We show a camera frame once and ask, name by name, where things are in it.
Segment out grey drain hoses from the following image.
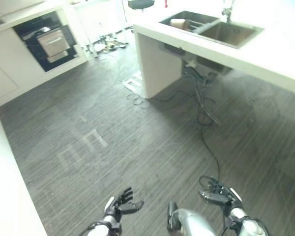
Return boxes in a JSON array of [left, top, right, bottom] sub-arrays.
[[183, 66, 222, 126]]

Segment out steel double sink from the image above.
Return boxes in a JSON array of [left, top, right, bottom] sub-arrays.
[[158, 10, 265, 49]]

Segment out silver robot leg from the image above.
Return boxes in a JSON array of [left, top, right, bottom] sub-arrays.
[[173, 208, 217, 236]]

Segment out beige bowl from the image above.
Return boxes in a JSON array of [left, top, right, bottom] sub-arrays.
[[170, 18, 186, 29]]

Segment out chrome faucet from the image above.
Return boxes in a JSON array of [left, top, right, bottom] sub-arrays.
[[221, 0, 236, 23]]

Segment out floor clutter pile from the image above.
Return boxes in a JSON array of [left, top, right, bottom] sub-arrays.
[[85, 29, 130, 59]]

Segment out dark robot foot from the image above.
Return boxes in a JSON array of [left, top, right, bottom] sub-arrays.
[[166, 201, 179, 232]]

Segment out black office chair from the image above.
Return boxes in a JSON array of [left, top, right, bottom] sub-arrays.
[[127, 0, 155, 13]]

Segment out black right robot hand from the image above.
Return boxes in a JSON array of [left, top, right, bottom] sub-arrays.
[[198, 176, 243, 217]]

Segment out white floor frame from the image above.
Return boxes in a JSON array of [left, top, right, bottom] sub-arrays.
[[122, 77, 143, 89]]

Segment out white kitchen cabinet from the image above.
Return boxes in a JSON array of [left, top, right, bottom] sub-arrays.
[[0, 0, 90, 104]]

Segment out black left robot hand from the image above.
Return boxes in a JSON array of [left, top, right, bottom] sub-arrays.
[[105, 187, 145, 220]]

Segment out steel sink drain rack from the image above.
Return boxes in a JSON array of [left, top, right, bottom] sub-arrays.
[[184, 20, 221, 34]]

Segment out black built-in dishwasher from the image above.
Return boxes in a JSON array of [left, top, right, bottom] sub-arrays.
[[12, 11, 80, 73]]

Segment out coiled black cable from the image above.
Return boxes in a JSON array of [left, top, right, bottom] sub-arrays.
[[126, 91, 147, 109]]

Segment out black floor cable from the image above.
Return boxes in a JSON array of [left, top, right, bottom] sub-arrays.
[[199, 122, 222, 182]]

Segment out white sink counter island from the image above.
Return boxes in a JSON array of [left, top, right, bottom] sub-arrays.
[[133, 0, 295, 99]]

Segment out steel dishwasher drawer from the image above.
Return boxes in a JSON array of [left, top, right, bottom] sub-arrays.
[[36, 29, 69, 63]]

